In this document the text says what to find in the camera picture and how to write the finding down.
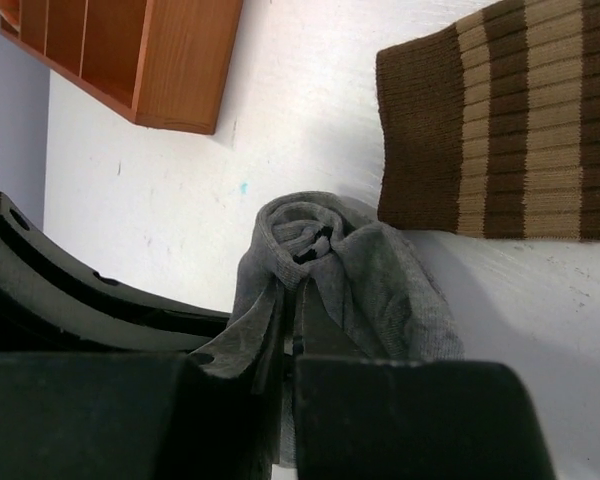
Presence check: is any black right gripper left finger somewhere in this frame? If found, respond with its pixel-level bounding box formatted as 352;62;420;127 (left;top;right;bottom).
169;281;285;479

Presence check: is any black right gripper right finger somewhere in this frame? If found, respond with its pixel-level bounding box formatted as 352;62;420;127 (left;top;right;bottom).
293;280;555;479

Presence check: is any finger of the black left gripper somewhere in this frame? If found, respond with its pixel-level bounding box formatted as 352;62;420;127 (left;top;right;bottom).
0;192;229;352

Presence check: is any grey sock with black stripes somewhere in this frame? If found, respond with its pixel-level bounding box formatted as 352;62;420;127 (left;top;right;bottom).
194;189;466;469

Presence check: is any orange wooden compartment tray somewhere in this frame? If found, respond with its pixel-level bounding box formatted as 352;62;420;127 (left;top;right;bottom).
0;0;243;135

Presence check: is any brown striped sock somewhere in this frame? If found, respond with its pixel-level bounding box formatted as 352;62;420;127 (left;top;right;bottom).
376;1;600;241

